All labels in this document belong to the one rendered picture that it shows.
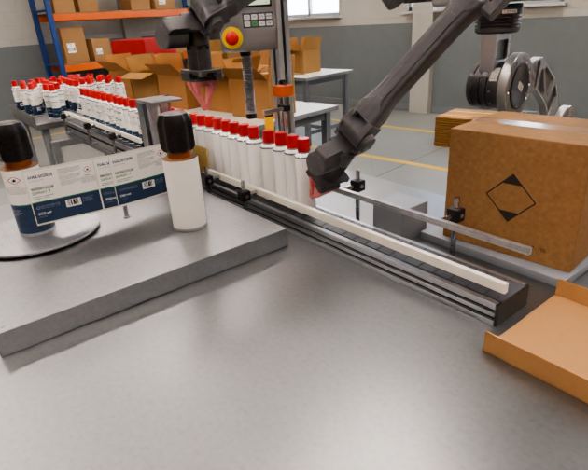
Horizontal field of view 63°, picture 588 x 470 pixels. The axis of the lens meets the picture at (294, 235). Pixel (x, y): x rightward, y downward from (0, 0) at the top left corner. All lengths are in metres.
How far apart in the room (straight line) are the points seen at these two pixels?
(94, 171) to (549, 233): 1.10
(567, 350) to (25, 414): 0.88
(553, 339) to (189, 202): 0.85
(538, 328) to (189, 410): 0.62
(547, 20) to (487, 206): 5.64
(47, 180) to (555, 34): 6.05
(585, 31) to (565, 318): 5.74
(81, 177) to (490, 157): 1.01
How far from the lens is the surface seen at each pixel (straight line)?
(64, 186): 1.39
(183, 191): 1.24
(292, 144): 1.30
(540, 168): 1.11
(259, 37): 1.51
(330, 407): 0.78
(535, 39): 6.79
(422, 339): 0.92
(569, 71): 6.69
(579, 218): 1.12
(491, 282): 0.96
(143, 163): 1.43
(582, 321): 1.04
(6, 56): 8.96
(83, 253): 1.27
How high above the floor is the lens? 1.37
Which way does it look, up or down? 24 degrees down
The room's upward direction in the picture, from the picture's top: 4 degrees counter-clockwise
